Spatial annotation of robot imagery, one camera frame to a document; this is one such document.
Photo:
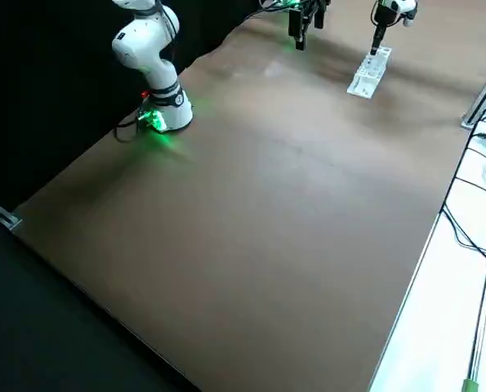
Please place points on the white test tube rack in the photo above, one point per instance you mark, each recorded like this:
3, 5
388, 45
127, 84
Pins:
365, 83

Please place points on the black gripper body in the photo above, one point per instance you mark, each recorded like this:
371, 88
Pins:
314, 2
385, 17

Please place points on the aluminium frame rail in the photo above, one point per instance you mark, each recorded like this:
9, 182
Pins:
485, 87

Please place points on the aluminium corner extrusion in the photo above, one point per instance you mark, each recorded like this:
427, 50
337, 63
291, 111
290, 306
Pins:
1, 214

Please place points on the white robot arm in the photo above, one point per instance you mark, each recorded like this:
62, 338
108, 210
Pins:
406, 5
157, 73

